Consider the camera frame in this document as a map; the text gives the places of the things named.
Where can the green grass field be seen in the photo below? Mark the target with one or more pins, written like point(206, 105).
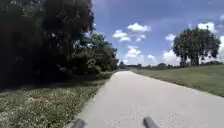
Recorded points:
point(196, 77)

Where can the distant tree line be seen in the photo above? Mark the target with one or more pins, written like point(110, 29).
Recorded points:
point(156, 65)

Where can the weedy grass verge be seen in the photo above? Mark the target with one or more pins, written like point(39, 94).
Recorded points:
point(40, 105)

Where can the dense dark wood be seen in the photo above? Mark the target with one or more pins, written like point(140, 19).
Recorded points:
point(46, 43)

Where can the pale concrete path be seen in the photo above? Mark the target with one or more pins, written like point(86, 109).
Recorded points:
point(140, 100)

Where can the large lone tree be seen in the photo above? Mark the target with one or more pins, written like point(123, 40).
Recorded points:
point(196, 45)

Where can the robot's own part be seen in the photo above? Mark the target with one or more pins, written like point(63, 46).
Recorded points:
point(78, 124)
point(150, 122)

